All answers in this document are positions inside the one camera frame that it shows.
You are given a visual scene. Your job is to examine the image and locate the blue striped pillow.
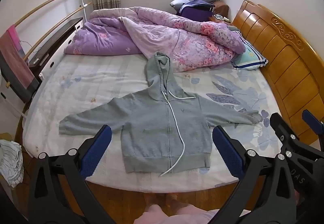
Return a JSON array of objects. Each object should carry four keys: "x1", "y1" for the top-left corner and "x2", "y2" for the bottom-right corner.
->
[{"x1": 231, "y1": 25, "x2": 269, "y2": 70}]

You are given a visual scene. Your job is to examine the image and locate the grey zip hoodie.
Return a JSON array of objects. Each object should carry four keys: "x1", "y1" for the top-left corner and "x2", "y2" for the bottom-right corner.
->
[{"x1": 59, "y1": 52, "x2": 264, "y2": 177}]

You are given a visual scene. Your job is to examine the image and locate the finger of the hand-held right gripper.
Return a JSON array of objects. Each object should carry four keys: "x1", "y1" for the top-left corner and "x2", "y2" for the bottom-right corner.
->
[
  {"x1": 270, "y1": 112, "x2": 302, "y2": 154},
  {"x1": 302, "y1": 110, "x2": 324, "y2": 138}
]

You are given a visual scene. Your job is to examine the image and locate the wooden clothes rail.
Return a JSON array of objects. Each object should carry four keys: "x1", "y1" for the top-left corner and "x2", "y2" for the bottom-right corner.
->
[
  {"x1": 23, "y1": 3, "x2": 92, "y2": 60},
  {"x1": 13, "y1": 0, "x2": 88, "y2": 26}
]

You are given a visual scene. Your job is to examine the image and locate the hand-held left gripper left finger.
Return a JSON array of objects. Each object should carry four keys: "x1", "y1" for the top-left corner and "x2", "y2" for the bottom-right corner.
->
[{"x1": 28, "y1": 125, "x2": 113, "y2": 224}]

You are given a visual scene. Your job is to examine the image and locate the dark hanging cloth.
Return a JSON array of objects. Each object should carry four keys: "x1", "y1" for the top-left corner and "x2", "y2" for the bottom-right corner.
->
[{"x1": 0, "y1": 54, "x2": 39, "y2": 103}]

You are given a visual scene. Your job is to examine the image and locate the purple folded clothes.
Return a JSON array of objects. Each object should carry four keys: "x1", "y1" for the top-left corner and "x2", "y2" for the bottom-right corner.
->
[{"x1": 179, "y1": 0, "x2": 215, "y2": 22}]

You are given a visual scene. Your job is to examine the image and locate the bed with floral sheet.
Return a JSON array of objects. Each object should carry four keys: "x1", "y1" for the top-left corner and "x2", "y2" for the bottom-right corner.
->
[{"x1": 21, "y1": 47, "x2": 285, "y2": 193}]

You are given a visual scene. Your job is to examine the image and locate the wooden headboard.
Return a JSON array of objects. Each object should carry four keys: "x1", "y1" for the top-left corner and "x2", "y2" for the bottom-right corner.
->
[{"x1": 231, "y1": 0, "x2": 324, "y2": 146}]

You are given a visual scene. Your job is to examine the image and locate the white rack post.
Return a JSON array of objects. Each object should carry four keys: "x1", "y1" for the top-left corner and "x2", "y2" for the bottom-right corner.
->
[{"x1": 79, "y1": 0, "x2": 88, "y2": 20}]

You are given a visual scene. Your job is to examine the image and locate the purple floral quilt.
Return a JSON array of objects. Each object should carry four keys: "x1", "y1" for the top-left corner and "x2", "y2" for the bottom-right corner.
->
[{"x1": 64, "y1": 7, "x2": 246, "y2": 73}]

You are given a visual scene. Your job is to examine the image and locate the pink towel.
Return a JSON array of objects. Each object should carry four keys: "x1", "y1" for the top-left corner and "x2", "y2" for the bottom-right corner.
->
[{"x1": 0, "y1": 25, "x2": 36, "y2": 88}]

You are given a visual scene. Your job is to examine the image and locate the wooden nightstand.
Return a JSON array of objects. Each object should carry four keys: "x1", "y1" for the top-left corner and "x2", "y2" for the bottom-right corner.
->
[{"x1": 209, "y1": 1, "x2": 232, "y2": 24}]

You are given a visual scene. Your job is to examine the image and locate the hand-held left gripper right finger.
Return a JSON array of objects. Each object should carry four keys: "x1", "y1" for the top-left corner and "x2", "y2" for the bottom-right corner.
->
[{"x1": 212, "y1": 125, "x2": 297, "y2": 224}]

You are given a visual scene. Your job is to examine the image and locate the white cabinet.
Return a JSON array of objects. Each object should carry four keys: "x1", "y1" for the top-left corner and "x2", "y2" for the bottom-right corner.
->
[{"x1": 38, "y1": 27, "x2": 84, "y2": 80}]

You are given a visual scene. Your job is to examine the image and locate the white striped cloth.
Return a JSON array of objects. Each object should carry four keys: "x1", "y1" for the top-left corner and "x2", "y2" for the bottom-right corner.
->
[{"x1": 0, "y1": 139, "x2": 24, "y2": 188}]

